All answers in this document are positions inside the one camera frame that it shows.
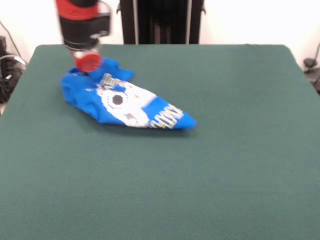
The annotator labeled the dark green table cloth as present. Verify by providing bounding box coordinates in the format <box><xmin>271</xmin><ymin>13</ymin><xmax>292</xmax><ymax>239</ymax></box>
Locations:
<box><xmin>0</xmin><ymin>44</ymin><xmax>320</xmax><ymax>240</ymax></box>

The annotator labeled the blue printed t-shirt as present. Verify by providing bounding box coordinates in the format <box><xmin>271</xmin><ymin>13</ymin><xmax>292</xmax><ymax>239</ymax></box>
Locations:
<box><xmin>61</xmin><ymin>57</ymin><xmax>198</xmax><ymax>131</ymax></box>

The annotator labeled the black equipment pile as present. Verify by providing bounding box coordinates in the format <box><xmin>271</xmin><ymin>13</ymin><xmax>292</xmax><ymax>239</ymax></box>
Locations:
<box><xmin>0</xmin><ymin>36</ymin><xmax>28</xmax><ymax>104</ymax></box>

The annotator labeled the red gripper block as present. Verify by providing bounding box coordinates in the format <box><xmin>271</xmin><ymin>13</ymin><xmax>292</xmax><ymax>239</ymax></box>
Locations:
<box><xmin>69</xmin><ymin>49</ymin><xmax>104</xmax><ymax>74</ymax></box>

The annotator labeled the grey cable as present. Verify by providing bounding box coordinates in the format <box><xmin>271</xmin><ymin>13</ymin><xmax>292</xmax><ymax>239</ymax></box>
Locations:
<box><xmin>0</xmin><ymin>21</ymin><xmax>21</xmax><ymax>59</ymax></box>

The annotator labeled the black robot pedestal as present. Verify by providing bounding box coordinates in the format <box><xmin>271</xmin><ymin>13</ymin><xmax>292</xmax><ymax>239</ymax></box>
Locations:
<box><xmin>116</xmin><ymin>0</ymin><xmax>207</xmax><ymax>46</ymax></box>

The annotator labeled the black cable bundle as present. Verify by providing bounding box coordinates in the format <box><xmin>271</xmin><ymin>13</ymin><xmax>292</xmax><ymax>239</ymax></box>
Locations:
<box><xmin>303</xmin><ymin>42</ymin><xmax>320</xmax><ymax>95</ymax></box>

